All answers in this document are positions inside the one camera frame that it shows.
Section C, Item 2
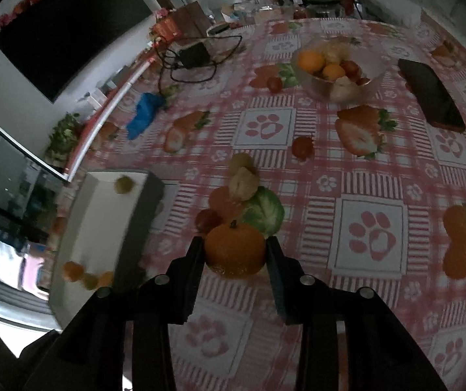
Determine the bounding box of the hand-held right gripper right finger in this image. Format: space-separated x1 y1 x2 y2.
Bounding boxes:
266 236 449 391

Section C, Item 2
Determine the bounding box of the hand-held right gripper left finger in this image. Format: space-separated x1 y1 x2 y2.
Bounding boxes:
21 236 206 391

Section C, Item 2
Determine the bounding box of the large orange with stem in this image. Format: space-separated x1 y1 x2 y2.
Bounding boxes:
204 220 267 280

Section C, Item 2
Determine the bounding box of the white rectangular tray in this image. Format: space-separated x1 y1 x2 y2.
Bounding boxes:
49 170 165 331

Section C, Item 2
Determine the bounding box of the clear glass bowl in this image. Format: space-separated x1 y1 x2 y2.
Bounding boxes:
290 36 385 103

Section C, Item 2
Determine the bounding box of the pale husked fruit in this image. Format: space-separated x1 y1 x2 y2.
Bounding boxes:
230 152 258 176
229 170 261 203
331 77 360 103
323 41 346 64

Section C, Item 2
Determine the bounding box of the crumpled blue glove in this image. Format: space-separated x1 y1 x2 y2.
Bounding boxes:
126 92 165 140

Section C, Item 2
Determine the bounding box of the green potted plant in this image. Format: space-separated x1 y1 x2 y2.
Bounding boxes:
46 113 84 168

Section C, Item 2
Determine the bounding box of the red box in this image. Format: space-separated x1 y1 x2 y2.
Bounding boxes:
151 20 182 42

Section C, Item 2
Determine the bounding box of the brown cardboard box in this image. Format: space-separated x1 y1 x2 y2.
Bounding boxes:
172 1 213 37

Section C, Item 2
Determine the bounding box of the dark smartphone red case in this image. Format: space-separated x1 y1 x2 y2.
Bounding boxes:
398 59 466 133

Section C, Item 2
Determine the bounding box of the black television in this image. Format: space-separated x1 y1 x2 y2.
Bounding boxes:
0 0 152 104

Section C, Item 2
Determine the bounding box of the white cushion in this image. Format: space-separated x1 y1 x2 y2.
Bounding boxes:
358 0 422 28

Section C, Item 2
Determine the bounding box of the black power adapter with cable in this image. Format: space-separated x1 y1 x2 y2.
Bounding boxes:
153 35 244 91

